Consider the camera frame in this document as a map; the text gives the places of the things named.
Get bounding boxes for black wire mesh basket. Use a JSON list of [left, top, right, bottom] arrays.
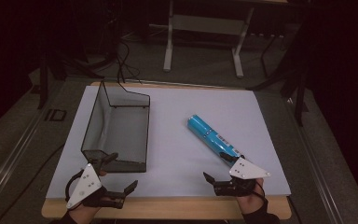
[[80, 79, 151, 174]]

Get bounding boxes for metal floor rail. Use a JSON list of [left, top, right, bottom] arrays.
[[285, 96, 347, 224], [0, 105, 48, 213]]

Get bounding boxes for black hanging cables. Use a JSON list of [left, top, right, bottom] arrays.
[[114, 39, 143, 94]]

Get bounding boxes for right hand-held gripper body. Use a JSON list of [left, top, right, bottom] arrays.
[[213, 157, 271, 197]]

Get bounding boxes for person's right hand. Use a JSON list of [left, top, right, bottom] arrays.
[[236, 177, 266, 216]]

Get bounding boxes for pale lavender table mat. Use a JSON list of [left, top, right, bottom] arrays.
[[45, 85, 292, 199]]

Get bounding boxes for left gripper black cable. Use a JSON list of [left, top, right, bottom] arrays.
[[63, 169, 86, 203]]

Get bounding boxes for black metal stand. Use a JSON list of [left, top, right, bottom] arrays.
[[248, 36, 311, 127], [36, 50, 51, 110]]

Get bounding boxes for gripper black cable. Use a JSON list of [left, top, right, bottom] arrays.
[[254, 180, 267, 202], [63, 169, 86, 203]]

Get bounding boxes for white metal desk frame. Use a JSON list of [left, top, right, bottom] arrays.
[[162, 0, 290, 78]]

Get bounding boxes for blue cylindrical can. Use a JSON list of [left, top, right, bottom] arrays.
[[186, 114, 246, 167]]

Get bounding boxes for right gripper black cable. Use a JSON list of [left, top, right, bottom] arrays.
[[254, 180, 267, 202]]

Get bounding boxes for black rectangular floor bracket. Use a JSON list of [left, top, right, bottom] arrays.
[[44, 108, 68, 122]]

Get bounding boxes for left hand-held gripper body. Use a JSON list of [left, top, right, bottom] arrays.
[[65, 158, 127, 210]]

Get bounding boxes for wooden table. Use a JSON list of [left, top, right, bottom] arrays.
[[40, 81, 293, 220]]

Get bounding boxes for person's left hand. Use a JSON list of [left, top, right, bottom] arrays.
[[67, 202, 103, 224]]

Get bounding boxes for black floor cable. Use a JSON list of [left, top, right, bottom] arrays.
[[0, 143, 66, 224]]

